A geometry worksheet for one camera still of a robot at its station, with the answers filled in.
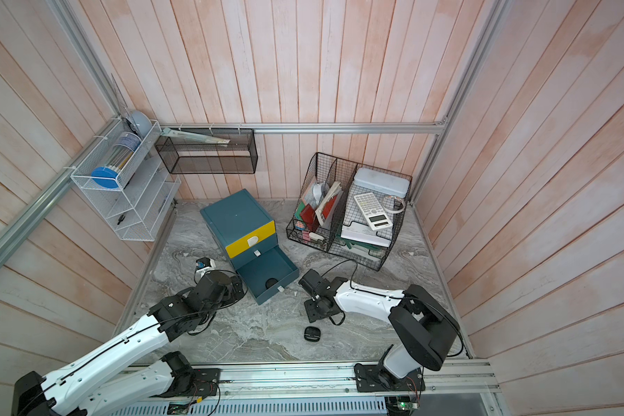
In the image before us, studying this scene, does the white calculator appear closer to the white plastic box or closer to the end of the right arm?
the white plastic box

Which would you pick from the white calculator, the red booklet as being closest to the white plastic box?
the white calculator

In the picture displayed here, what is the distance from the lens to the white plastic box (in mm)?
949

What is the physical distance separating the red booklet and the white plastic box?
0.22 m

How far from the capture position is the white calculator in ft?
2.80

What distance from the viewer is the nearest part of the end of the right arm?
64cm

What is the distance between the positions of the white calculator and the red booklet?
211mm

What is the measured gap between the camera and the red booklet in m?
1.06
